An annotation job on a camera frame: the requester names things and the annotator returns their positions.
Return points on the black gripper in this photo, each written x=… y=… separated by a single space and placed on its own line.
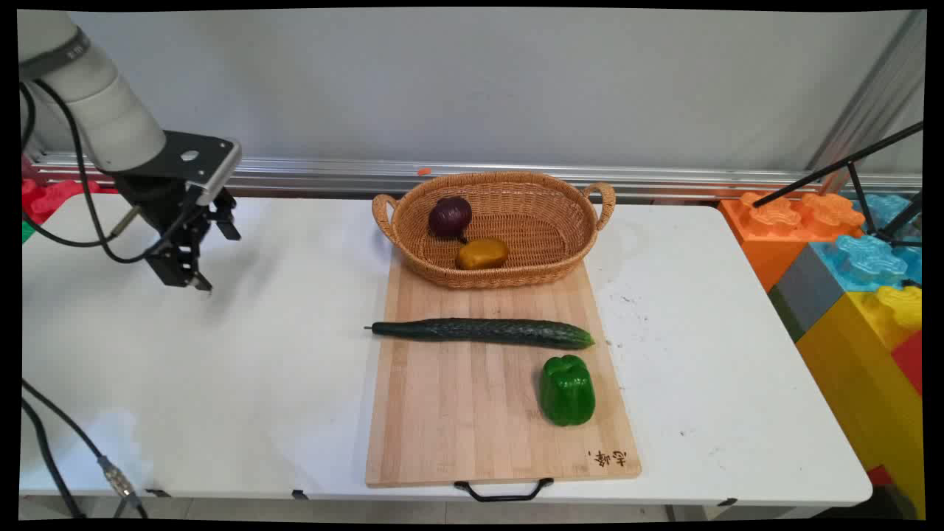
x=158 y=195

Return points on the slanted aluminium frame post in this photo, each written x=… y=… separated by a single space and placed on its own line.
x=870 y=96

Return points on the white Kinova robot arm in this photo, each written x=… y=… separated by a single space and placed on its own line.
x=96 y=103

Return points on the blue building block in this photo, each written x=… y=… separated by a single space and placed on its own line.
x=866 y=262
x=885 y=208

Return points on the woven wicker basket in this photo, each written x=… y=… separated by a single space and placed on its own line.
x=538 y=236

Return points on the yellow building block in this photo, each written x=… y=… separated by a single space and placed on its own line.
x=863 y=383

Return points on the long dark green cucumber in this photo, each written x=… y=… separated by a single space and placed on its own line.
x=487 y=331

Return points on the aluminium frame rail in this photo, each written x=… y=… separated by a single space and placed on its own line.
x=516 y=177

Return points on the green building block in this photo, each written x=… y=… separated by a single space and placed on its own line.
x=26 y=231

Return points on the green bell pepper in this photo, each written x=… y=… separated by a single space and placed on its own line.
x=566 y=392

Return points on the orange building block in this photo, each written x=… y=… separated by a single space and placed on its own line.
x=771 y=228

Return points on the red building block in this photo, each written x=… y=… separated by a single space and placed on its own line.
x=908 y=360
x=51 y=195

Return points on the grey building block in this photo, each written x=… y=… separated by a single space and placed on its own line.
x=807 y=291

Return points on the purple onion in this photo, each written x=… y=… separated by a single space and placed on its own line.
x=450 y=216

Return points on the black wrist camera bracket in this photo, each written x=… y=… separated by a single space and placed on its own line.
x=195 y=162

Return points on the wooden cutting board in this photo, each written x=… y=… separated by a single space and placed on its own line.
x=457 y=413

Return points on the black tripod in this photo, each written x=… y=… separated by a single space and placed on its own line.
x=855 y=158

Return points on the yellow-brown fruit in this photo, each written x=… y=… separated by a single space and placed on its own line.
x=482 y=254

